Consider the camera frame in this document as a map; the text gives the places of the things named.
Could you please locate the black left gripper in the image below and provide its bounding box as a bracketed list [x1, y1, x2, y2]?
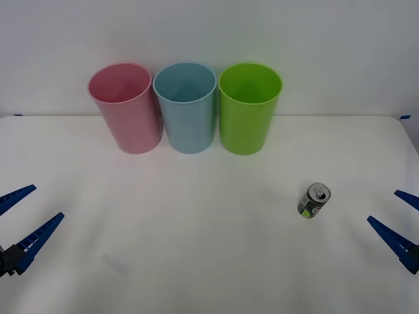
[0, 184, 65, 279]

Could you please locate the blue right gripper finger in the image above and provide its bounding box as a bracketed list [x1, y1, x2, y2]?
[366, 215, 419, 276]
[393, 189, 419, 212]

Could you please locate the black drink can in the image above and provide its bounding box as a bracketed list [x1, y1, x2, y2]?
[297, 182, 332, 219]

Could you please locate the pink plastic waste bin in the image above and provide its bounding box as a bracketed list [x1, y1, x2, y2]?
[87, 62, 164, 155]

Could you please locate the green plastic waste bin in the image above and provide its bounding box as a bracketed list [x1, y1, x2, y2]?
[218, 62, 283, 156]

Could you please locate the pale blue plastic waste bin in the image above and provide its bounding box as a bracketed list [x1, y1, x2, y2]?
[153, 61, 218, 154]

